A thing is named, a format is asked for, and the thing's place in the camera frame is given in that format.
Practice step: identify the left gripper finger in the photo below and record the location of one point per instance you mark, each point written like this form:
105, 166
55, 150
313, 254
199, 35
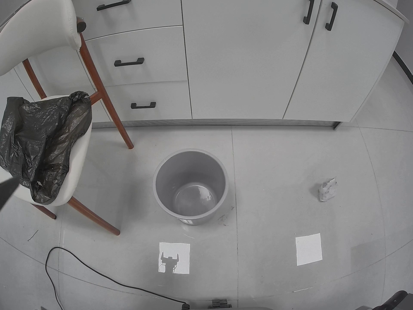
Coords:
5, 189

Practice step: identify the black plastic bag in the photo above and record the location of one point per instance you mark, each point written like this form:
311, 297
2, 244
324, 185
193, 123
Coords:
42, 131

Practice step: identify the white paper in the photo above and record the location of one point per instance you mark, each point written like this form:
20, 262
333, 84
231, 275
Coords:
327, 190

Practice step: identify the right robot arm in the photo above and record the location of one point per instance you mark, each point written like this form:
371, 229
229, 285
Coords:
397, 302

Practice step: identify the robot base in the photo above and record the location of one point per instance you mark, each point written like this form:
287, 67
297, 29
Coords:
226, 306

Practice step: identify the grey trash bin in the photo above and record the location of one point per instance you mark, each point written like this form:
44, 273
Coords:
167, 179

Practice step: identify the white chair with wooden legs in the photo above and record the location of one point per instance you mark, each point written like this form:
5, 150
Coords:
32, 31

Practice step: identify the white cabinet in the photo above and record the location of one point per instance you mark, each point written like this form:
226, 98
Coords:
245, 50

